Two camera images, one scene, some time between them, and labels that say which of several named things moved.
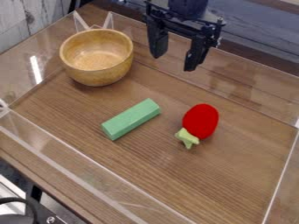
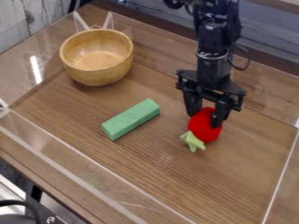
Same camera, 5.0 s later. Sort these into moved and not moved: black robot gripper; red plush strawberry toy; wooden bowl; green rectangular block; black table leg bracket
Moved: red plush strawberry toy; black robot gripper
Not moved: green rectangular block; black table leg bracket; wooden bowl
